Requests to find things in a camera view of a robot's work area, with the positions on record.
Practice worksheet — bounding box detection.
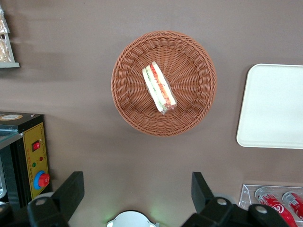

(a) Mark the clear bag of fried snacks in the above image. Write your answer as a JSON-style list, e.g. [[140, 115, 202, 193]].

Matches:
[[0, 4, 10, 34], [0, 35, 13, 63]]

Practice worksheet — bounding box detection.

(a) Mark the clear acrylic bottle rack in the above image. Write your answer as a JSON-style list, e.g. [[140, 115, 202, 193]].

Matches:
[[238, 183, 303, 227]]

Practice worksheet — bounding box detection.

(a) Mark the steel food pan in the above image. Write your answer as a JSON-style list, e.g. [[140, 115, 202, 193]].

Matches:
[[0, 151, 7, 200]]

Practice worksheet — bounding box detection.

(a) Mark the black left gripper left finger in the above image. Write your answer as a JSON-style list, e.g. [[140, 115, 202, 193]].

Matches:
[[27, 171, 85, 227]]

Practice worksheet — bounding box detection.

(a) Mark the triangle sandwich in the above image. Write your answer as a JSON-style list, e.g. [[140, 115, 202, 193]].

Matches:
[[142, 61, 178, 115]]

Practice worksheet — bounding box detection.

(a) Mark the round brown wicker basket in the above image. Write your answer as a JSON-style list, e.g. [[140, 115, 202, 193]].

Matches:
[[110, 30, 217, 137]]

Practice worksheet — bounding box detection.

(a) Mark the black food warmer yellow panel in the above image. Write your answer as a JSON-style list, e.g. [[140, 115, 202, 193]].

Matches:
[[0, 112, 53, 213]]

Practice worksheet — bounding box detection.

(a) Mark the beige rectangular tray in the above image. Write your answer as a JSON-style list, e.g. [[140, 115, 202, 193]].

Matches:
[[236, 63, 303, 150]]

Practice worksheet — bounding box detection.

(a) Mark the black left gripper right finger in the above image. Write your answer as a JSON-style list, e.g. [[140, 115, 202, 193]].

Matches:
[[181, 172, 288, 227]]

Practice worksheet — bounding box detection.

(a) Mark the red cola bottle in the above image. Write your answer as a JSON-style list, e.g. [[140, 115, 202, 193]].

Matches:
[[282, 191, 303, 219], [254, 187, 298, 227]]

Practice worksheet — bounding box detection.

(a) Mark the grey snack display shelf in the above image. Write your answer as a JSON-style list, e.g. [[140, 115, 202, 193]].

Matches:
[[0, 0, 21, 69]]

